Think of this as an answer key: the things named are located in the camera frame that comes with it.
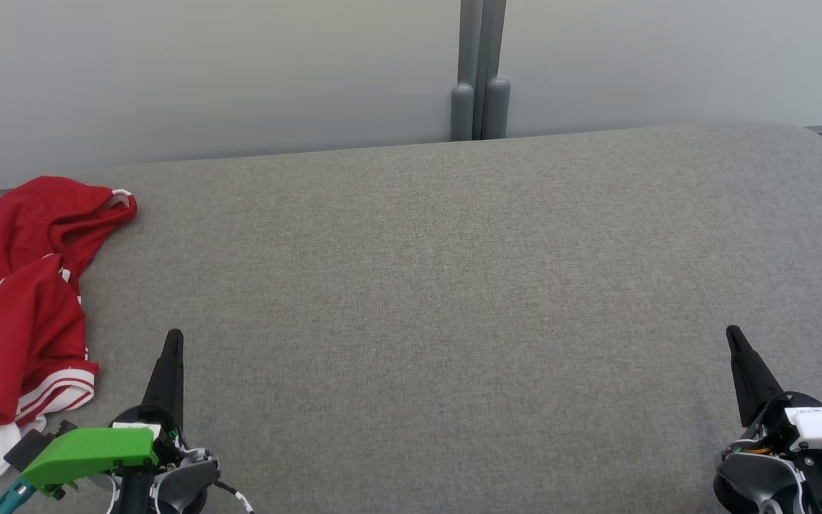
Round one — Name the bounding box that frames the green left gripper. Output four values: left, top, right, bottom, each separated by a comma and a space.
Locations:
22, 329, 187, 514

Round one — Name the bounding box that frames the red white jersey shirt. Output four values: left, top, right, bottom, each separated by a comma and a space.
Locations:
0, 253, 100, 480

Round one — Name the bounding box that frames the red shorts white trim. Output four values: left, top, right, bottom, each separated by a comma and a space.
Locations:
0, 176, 138, 297

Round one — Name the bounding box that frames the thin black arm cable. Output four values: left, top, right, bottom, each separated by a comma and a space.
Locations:
213, 480, 255, 514

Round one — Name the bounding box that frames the left camera cable teal plug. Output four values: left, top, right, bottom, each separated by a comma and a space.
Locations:
0, 477, 35, 514

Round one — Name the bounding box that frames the grey double partition post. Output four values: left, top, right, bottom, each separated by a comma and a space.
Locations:
450, 0, 512, 141

